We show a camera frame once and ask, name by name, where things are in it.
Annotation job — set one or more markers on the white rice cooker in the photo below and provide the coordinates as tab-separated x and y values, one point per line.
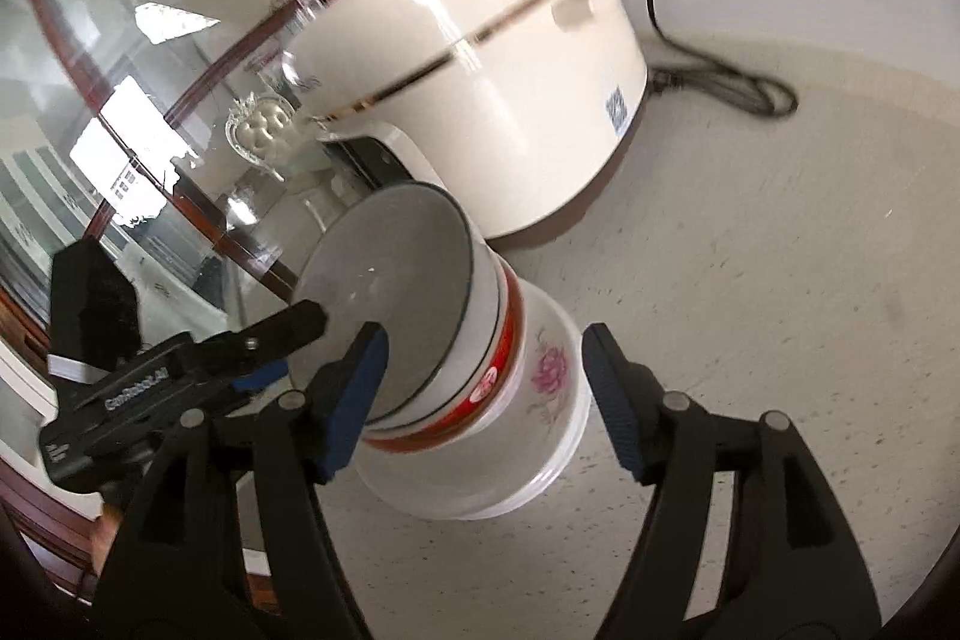
487	85

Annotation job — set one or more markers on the dark rimmed floral bowl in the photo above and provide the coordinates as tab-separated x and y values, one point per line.
390	250

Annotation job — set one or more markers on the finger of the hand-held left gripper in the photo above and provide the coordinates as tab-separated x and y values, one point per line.
262	377
277	329

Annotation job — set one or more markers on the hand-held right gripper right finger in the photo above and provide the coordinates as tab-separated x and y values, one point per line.
619	407

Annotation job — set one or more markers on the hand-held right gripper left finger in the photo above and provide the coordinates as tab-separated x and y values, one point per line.
352	400

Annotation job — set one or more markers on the red banded white bowl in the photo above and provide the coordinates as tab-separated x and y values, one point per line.
487	385

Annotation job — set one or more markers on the plain white bowl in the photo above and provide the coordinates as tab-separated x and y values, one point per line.
540	430

